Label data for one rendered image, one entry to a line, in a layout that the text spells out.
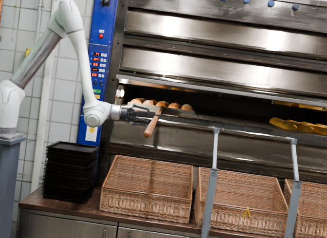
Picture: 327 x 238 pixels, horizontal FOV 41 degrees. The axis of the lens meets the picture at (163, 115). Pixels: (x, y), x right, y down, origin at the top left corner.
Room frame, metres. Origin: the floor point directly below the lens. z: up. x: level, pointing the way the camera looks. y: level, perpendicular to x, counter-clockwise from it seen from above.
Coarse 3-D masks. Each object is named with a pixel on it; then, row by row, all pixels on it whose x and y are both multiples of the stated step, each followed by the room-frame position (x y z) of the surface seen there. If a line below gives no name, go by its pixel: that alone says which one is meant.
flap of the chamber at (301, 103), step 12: (132, 84) 3.15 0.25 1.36; (144, 84) 3.07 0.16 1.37; (156, 84) 2.99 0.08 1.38; (168, 84) 2.95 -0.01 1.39; (180, 84) 2.95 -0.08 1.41; (228, 96) 3.08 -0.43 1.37; (240, 96) 3.00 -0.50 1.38; (252, 96) 2.94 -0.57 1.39; (264, 96) 2.94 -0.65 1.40; (276, 96) 2.94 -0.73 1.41; (312, 108) 3.06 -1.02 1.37; (324, 108) 2.99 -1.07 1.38
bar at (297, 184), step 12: (168, 120) 2.73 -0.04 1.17; (216, 132) 2.71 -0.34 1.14; (228, 132) 2.72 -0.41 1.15; (240, 132) 2.71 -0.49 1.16; (252, 132) 2.72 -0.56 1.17; (216, 144) 2.65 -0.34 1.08; (216, 156) 2.58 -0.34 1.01; (216, 168) 2.53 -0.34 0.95; (216, 180) 2.49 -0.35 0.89; (204, 216) 2.49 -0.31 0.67; (288, 216) 2.50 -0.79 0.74; (204, 228) 2.49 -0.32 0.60; (288, 228) 2.48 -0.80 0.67
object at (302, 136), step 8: (176, 120) 3.10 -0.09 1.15; (184, 120) 3.10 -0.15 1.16; (192, 120) 3.10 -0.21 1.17; (200, 120) 3.09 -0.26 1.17; (208, 120) 3.12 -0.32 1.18; (232, 128) 3.09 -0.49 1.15; (240, 128) 3.09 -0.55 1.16; (248, 128) 3.09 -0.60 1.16; (256, 128) 3.08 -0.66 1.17; (264, 128) 3.08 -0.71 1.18; (288, 136) 3.08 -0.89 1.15; (296, 136) 3.08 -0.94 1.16; (304, 136) 3.08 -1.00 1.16; (312, 136) 3.07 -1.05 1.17; (320, 136) 3.07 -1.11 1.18
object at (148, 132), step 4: (160, 108) 3.25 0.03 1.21; (156, 112) 2.83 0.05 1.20; (160, 112) 2.93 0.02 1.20; (156, 116) 2.51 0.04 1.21; (152, 120) 2.25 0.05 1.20; (156, 120) 2.34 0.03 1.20; (152, 124) 2.07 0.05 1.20; (148, 128) 1.86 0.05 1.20; (152, 128) 1.94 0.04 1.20; (144, 132) 1.78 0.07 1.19; (148, 132) 1.77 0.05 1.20; (144, 136) 1.77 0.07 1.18; (148, 136) 1.77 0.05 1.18
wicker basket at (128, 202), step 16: (128, 160) 3.07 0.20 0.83; (144, 160) 3.07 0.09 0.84; (112, 176) 3.00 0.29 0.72; (128, 176) 3.04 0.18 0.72; (144, 176) 3.04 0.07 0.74; (160, 176) 3.04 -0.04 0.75; (176, 176) 3.04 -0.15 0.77; (192, 176) 2.90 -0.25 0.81; (112, 192) 2.62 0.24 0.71; (128, 192) 2.61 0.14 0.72; (144, 192) 2.61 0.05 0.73; (160, 192) 3.01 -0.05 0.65; (176, 192) 3.02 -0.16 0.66; (112, 208) 2.62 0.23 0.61; (128, 208) 2.61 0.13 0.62; (144, 208) 2.61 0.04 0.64; (160, 208) 2.61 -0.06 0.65; (176, 208) 2.87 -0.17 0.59
